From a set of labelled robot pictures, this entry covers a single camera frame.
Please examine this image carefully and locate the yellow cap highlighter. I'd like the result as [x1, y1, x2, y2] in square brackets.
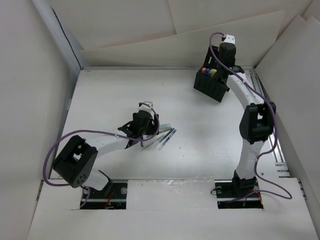
[209, 69, 217, 78]

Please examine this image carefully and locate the blue spray bottle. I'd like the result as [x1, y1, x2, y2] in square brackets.
[204, 68, 210, 76]

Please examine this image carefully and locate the green cap highlighter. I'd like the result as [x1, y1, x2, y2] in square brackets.
[159, 123, 172, 131]

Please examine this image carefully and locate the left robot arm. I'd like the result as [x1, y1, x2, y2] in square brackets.
[52, 109, 160, 199]

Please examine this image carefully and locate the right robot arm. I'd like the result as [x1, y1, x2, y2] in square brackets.
[204, 41, 276, 200]

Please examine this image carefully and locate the black slotted organizer box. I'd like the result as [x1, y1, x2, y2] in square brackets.
[193, 66, 230, 103]

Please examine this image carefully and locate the dark cap gel pen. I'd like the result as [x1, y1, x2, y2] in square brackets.
[156, 128, 175, 147]

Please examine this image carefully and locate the green gel pen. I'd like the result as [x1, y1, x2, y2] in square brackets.
[142, 135, 164, 150]

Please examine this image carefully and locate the blue cap gel pen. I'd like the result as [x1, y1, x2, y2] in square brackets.
[158, 129, 177, 150]

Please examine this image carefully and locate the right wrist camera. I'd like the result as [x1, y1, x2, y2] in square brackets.
[221, 34, 236, 45]

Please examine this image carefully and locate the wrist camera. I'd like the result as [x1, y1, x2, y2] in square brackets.
[138, 101, 153, 113]
[221, 34, 236, 45]

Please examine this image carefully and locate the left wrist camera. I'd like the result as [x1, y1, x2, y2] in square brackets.
[138, 101, 153, 113]

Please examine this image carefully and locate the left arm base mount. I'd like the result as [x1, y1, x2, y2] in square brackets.
[79, 170, 128, 210]

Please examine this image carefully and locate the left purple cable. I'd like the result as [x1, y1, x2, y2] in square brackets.
[42, 101, 161, 208]

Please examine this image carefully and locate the purple cable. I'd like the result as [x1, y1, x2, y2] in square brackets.
[42, 101, 161, 208]
[208, 32, 293, 203]

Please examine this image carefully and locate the aluminium rail right side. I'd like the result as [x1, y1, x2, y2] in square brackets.
[247, 69, 307, 201]

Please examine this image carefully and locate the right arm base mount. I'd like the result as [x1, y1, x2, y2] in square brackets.
[210, 171, 264, 209]

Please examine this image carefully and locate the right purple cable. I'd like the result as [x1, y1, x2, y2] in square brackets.
[208, 32, 293, 203]

